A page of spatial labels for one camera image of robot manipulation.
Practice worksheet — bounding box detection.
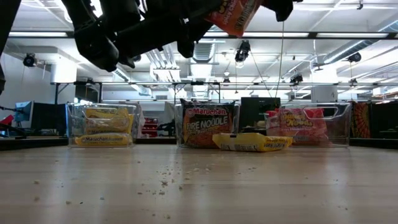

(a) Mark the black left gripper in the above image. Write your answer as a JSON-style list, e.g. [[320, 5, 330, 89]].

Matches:
[[116, 0, 223, 59]]

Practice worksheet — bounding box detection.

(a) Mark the clear plastic bin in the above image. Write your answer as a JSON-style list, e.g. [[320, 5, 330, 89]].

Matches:
[[264, 102, 353, 147], [174, 103, 241, 149], [67, 103, 138, 148]]

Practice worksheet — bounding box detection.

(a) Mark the black background equipment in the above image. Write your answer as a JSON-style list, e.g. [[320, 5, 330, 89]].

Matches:
[[157, 119, 175, 138]]

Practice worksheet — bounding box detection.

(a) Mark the large black monitor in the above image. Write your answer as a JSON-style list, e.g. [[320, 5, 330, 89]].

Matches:
[[241, 96, 281, 131]]

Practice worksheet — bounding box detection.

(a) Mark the white cover cloth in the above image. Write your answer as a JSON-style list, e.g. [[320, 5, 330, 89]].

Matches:
[[135, 102, 146, 138]]

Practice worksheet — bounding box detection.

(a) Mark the red storage rack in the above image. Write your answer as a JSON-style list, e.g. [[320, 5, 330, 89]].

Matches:
[[142, 116, 159, 138]]

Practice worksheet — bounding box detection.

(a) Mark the brown patterned panel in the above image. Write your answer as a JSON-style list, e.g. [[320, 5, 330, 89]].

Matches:
[[351, 101, 371, 138]]

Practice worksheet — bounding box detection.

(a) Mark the dark computer monitor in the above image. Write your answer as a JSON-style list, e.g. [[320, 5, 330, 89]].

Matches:
[[30, 102, 68, 131]]

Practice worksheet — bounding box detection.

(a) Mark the computer monitor with blue screen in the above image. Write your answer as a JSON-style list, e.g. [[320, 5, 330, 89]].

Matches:
[[14, 101, 34, 124]]

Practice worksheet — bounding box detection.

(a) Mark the red tool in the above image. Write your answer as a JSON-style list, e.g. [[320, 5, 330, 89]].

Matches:
[[0, 114, 15, 126]]

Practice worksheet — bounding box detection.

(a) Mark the silver ceiling duct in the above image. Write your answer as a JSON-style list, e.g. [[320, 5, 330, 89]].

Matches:
[[186, 39, 226, 100]]

